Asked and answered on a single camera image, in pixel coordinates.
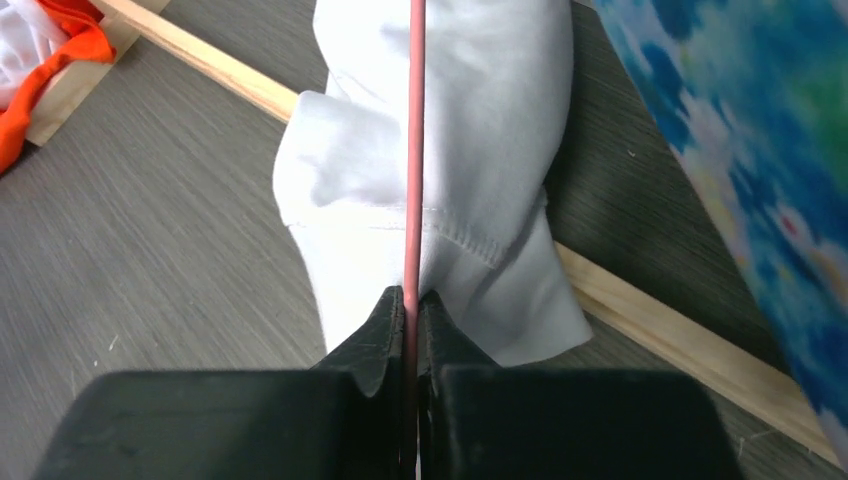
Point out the white garment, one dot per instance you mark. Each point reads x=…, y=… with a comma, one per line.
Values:
x=497, y=93

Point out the white and orange clothes pile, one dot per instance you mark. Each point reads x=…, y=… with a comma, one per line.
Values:
x=38, y=40

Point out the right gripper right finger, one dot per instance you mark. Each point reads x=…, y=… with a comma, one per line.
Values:
x=484, y=421

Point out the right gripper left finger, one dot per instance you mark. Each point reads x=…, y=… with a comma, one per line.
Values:
x=339, y=419

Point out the blue patterned garment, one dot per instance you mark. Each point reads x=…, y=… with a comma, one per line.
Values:
x=751, y=97

